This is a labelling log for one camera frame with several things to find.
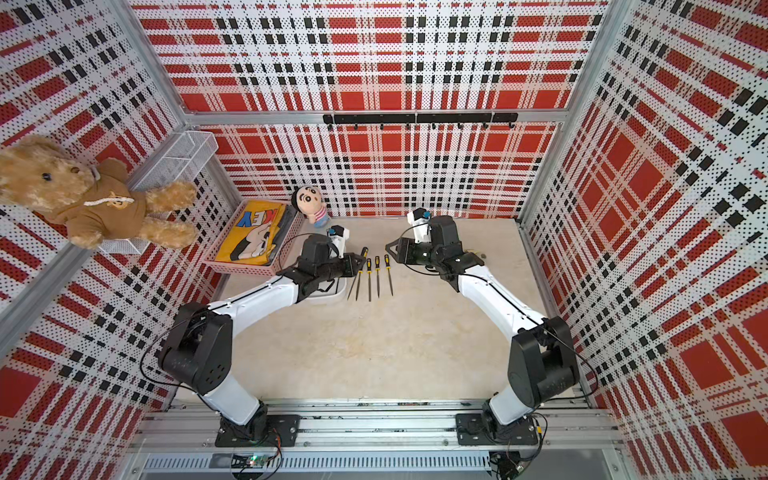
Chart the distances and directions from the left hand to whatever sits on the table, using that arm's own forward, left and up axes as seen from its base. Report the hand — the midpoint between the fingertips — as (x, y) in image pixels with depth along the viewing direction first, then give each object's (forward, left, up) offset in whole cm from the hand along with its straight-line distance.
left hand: (367, 257), depth 90 cm
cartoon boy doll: (+28, +24, -1) cm, 37 cm away
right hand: (-3, -9, +9) cm, 13 cm away
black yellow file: (+2, +1, +1) cm, 2 cm away
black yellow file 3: (+11, -5, -15) cm, 19 cm away
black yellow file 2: (+7, -2, -17) cm, 18 cm away
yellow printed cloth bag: (+18, +44, -8) cm, 48 cm away
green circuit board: (-50, +25, -14) cm, 58 cm away
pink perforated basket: (+23, +31, -8) cm, 40 cm away
